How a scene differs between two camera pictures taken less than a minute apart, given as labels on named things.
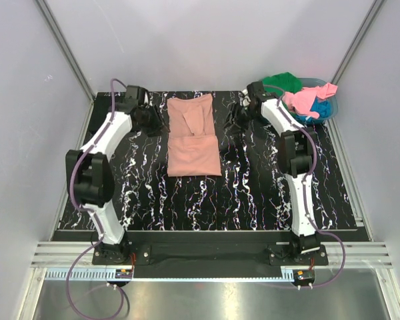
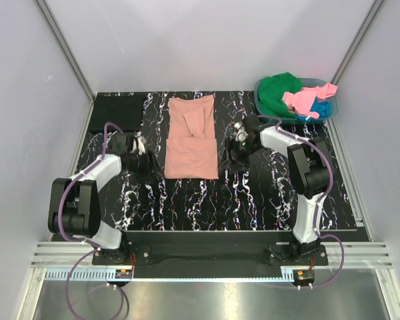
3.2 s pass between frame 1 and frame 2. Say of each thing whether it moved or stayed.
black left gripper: moved
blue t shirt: stayed
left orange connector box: stayed
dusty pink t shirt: stayed
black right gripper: moved
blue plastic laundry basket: stayed
